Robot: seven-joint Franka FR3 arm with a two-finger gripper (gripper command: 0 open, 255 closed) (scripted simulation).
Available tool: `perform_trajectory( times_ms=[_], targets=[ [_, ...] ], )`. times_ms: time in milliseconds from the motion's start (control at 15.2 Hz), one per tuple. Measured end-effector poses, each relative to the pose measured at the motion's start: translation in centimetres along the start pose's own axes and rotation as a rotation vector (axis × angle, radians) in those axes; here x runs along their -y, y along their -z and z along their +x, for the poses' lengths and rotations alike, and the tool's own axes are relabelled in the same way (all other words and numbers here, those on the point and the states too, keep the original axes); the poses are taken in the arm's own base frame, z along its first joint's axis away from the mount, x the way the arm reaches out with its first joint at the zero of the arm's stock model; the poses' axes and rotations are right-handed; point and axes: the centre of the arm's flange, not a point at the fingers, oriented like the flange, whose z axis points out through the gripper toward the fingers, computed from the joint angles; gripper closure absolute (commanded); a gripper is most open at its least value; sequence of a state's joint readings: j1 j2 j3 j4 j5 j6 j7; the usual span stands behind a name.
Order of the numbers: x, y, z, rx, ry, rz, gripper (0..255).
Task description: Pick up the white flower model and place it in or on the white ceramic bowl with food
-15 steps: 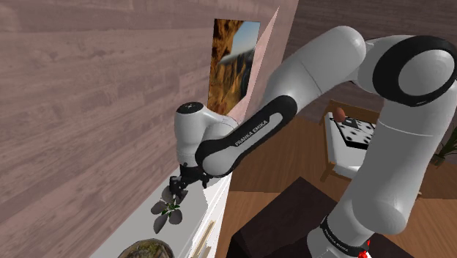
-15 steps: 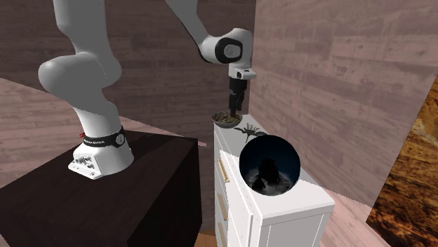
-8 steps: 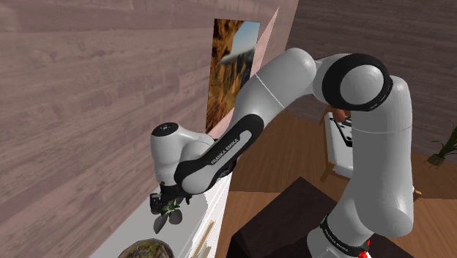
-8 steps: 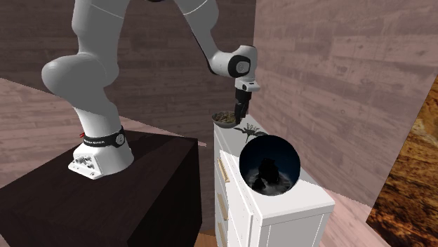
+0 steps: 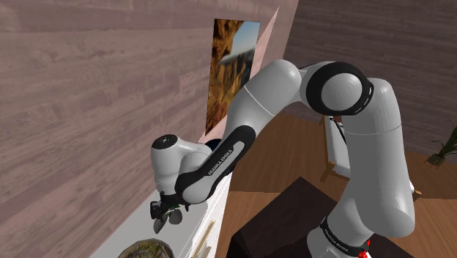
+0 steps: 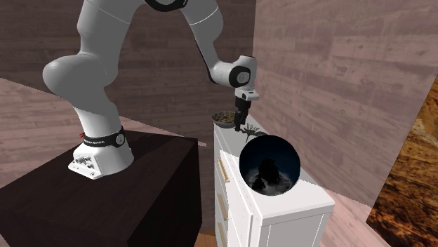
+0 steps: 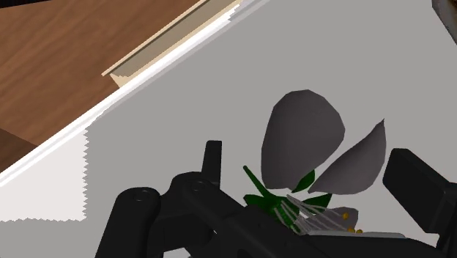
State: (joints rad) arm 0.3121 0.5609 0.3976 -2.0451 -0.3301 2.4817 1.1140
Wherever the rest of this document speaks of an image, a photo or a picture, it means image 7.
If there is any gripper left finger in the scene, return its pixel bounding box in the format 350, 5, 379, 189
94, 139, 248, 258

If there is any grey flower with green stem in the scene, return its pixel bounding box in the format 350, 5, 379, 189
242, 89, 406, 239

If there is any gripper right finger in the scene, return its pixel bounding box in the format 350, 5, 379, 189
382, 147, 457, 258

